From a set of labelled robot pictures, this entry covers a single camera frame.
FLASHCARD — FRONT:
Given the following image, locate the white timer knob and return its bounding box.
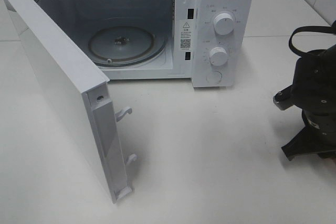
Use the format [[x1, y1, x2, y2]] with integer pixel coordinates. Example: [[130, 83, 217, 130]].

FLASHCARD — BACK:
[[209, 47, 228, 67]]

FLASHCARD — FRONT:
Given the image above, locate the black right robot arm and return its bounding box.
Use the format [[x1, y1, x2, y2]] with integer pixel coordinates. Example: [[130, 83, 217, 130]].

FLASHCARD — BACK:
[[273, 39, 335, 161]]

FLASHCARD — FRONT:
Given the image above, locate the glass microwave turntable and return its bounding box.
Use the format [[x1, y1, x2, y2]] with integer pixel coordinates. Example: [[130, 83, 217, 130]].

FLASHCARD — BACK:
[[88, 26, 167, 68]]

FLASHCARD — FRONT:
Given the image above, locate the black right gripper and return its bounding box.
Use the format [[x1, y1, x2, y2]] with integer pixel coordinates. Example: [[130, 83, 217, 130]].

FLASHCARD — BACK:
[[281, 110, 335, 161]]

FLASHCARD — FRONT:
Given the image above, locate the round door release button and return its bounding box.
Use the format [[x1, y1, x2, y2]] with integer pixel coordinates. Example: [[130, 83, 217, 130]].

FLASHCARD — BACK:
[[206, 71, 223, 84]]

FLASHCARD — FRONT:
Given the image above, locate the white microwave oven body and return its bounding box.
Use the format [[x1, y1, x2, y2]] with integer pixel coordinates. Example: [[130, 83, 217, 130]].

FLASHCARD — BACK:
[[34, 0, 251, 88]]

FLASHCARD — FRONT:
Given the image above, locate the upper white power knob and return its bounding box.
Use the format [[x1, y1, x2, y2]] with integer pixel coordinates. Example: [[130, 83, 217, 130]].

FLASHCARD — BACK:
[[213, 12, 235, 35]]

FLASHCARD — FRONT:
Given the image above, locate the white microwave door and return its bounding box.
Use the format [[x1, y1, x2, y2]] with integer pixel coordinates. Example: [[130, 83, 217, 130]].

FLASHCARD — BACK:
[[4, 0, 137, 202]]

